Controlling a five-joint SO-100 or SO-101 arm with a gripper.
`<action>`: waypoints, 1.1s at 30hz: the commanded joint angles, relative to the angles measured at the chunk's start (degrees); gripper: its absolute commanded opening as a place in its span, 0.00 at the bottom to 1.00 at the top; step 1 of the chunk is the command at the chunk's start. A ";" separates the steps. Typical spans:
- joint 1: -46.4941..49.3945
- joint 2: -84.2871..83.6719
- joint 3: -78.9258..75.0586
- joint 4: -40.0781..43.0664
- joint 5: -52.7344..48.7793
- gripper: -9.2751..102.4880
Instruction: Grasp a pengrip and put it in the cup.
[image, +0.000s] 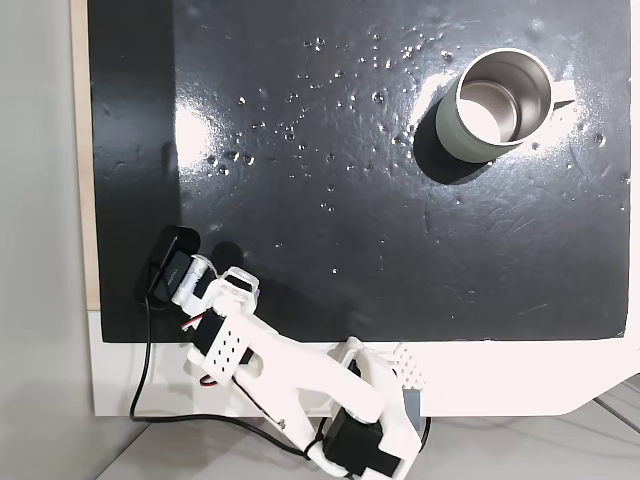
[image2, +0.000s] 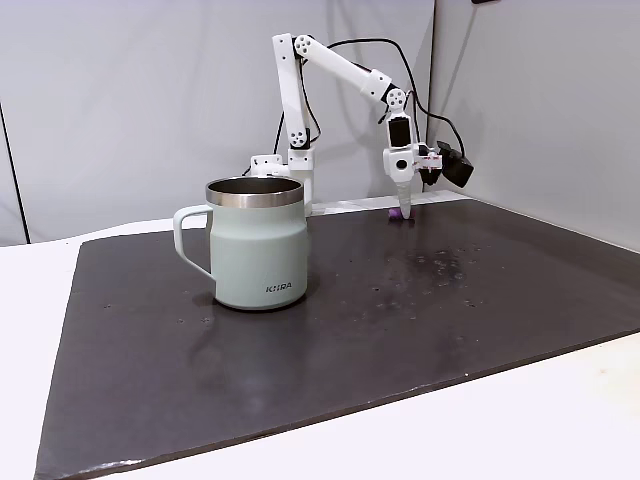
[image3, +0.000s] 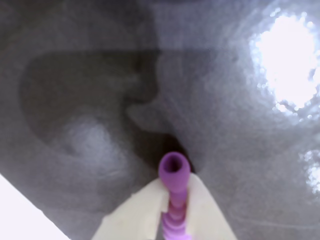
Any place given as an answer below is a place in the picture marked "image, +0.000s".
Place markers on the black rubber mat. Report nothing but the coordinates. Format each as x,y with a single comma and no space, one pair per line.
375,200

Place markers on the pale green steel mug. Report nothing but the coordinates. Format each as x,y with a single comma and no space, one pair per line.
492,112

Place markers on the black oval camera box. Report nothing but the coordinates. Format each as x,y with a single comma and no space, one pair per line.
167,270

